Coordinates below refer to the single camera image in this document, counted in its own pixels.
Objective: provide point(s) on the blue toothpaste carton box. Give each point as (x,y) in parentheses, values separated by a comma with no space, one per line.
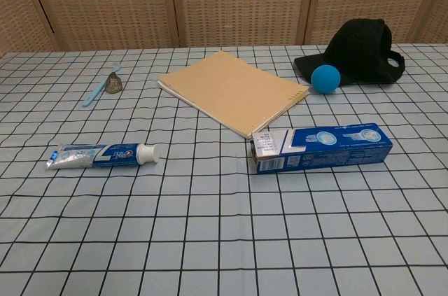
(332,156)

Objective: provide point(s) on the blue white toothpaste tube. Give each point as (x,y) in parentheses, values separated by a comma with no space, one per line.
(105,156)

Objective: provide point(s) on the tan cover notebook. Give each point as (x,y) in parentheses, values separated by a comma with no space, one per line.
(227,89)

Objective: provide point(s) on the black grid checkered tablecloth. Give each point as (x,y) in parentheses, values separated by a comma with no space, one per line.
(210,222)

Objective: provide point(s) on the blue foam ball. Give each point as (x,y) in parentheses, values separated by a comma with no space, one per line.
(325,79)

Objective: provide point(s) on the small grey-brown lump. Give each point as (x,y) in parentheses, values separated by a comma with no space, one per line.
(115,84)

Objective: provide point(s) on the light blue toothbrush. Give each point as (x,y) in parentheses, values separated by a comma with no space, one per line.
(94,92)

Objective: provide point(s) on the black baseball cap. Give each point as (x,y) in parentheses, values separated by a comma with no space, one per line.
(360,51)

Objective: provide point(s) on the woven bamboo folding screen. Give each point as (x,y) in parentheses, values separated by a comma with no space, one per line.
(105,2)

